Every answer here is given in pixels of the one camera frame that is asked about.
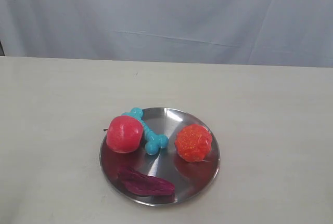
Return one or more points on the turquoise toy bone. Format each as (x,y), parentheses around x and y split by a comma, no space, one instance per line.
(154,142)

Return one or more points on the orange textured ball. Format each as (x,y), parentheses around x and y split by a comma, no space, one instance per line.
(193,143)

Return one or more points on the red apple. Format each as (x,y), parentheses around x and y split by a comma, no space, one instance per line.
(124,134)

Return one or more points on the round stainless steel plate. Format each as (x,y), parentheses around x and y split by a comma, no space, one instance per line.
(189,179)

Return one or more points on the purple sweet potato slice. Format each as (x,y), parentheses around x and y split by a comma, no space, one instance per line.
(144,185)

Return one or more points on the white backdrop cloth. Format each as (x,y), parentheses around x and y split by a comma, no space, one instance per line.
(264,32)

